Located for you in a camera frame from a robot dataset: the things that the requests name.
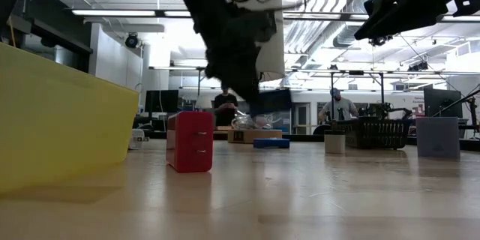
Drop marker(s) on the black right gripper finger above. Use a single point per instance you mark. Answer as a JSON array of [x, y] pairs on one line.
[[405, 20]]

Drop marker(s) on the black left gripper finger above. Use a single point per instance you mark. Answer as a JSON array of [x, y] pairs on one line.
[[236, 67]]

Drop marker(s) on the black background robot arm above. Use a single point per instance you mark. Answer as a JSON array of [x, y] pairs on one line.
[[397, 110]]

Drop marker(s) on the white shade wooden table lamp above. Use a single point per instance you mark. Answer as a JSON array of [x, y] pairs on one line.
[[272, 56]]

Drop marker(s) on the person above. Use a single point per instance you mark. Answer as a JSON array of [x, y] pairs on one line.
[[339, 107], [225, 107]]

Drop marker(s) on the long ceiling light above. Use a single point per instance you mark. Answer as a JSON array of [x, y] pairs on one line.
[[463, 18], [174, 13], [112, 12]]

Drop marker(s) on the small white background lamp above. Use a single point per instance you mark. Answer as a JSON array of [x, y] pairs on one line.
[[204, 102]]

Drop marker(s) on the black ceiling track light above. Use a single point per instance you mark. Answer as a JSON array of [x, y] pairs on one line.
[[418, 66]]

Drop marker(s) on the black computer monitor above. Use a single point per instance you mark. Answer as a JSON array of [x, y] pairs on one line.
[[442, 101], [161, 101]]

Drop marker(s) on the black round spotlight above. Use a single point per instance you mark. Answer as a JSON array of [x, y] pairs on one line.
[[132, 41]]

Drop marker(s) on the black equipment stand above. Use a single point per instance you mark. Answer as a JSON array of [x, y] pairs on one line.
[[473, 116]]

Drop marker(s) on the black mesh basket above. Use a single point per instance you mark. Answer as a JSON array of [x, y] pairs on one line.
[[375, 135]]

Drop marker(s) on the small black ball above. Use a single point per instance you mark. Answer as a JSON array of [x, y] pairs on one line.
[[334, 144]]

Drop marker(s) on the yellow plastic tray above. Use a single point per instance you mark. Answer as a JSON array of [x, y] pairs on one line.
[[56, 120]]

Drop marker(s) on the silver ventilation duct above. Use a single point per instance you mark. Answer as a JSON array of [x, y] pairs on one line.
[[318, 33]]

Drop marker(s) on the light blue wall charger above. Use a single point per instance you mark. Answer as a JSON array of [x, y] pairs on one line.
[[438, 138]]

